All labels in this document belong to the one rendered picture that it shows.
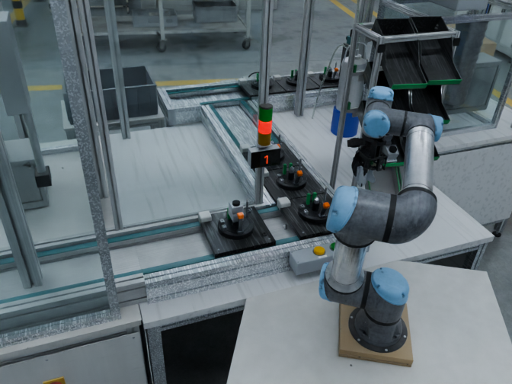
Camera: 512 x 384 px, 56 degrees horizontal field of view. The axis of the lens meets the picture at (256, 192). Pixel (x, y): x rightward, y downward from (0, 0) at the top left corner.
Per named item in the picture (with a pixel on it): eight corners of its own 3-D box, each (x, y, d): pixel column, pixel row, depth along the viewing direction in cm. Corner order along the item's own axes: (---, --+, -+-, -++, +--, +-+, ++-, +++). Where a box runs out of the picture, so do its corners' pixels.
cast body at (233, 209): (244, 220, 181) (244, 206, 177) (232, 222, 179) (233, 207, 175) (237, 208, 187) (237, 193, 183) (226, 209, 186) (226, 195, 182)
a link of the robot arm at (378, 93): (368, 92, 143) (370, 82, 150) (362, 126, 149) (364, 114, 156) (395, 96, 141) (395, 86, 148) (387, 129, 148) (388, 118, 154)
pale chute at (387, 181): (398, 209, 197) (403, 208, 193) (368, 212, 195) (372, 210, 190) (388, 144, 202) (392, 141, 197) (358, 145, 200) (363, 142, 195)
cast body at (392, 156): (395, 165, 186) (401, 155, 180) (384, 166, 185) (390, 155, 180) (388, 148, 190) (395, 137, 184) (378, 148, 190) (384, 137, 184)
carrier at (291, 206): (354, 228, 191) (359, 203, 184) (299, 241, 184) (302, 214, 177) (326, 196, 210) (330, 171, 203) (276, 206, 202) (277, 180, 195)
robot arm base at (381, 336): (402, 350, 150) (410, 331, 144) (354, 343, 151) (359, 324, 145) (399, 312, 162) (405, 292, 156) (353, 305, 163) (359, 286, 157)
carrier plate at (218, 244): (276, 244, 181) (276, 241, 180) (215, 258, 174) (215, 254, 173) (254, 209, 200) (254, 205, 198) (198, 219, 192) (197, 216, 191)
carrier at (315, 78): (353, 86, 318) (356, 68, 311) (321, 90, 311) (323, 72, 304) (335, 74, 337) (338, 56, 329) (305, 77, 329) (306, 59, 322)
